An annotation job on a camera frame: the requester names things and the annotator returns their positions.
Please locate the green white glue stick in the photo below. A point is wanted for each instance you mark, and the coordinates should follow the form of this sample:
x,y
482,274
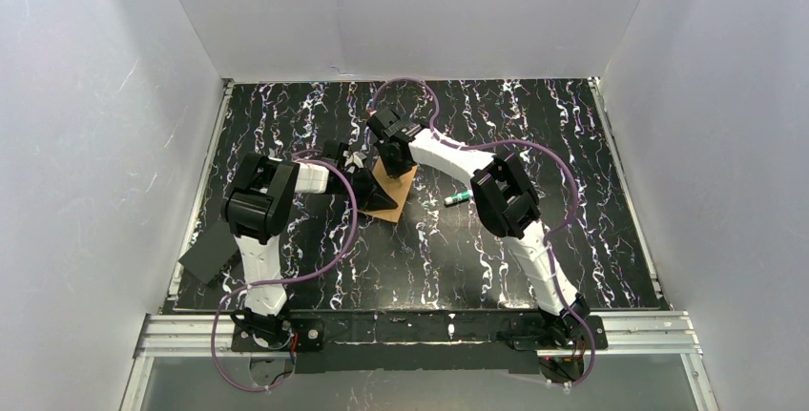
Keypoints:
x,y
458,198

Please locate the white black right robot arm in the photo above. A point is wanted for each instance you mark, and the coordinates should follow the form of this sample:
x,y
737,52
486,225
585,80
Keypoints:
x,y
506,201

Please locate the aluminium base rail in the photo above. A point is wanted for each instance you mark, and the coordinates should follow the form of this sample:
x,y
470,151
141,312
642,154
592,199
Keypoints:
x,y
614,332

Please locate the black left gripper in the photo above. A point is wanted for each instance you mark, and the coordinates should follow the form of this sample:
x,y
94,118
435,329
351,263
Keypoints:
x,y
364,182

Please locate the black box beside table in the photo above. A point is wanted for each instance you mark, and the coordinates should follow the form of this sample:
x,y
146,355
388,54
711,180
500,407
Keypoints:
x,y
214,253

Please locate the brown paper envelope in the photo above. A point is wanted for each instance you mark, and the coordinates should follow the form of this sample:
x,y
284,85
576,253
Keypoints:
x,y
396,188

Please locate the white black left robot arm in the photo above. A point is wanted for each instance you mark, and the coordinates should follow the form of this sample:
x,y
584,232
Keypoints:
x,y
259,201

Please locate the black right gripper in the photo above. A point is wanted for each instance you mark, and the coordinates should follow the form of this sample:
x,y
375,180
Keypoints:
x,y
395,159

